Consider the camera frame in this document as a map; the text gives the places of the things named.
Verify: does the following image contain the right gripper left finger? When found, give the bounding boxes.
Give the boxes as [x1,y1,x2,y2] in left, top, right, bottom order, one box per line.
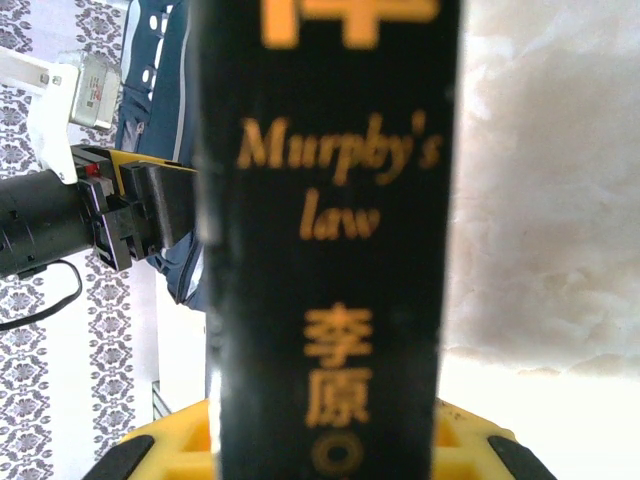
[82,399,219,480]

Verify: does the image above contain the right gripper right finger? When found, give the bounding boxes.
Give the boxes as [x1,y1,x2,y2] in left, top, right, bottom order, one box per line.
[434,399,556,480]

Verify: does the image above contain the navy blue student backpack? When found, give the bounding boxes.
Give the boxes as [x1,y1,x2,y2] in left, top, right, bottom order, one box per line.
[117,0,214,307]

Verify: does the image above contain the black book with gold text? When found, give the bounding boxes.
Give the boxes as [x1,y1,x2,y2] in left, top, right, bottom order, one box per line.
[192,0,464,480]

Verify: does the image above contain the thin black camera cable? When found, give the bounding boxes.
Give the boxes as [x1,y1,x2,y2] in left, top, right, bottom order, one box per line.
[0,259,84,331]

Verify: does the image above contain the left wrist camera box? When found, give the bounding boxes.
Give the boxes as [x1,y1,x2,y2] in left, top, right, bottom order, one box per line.
[0,47,123,184]

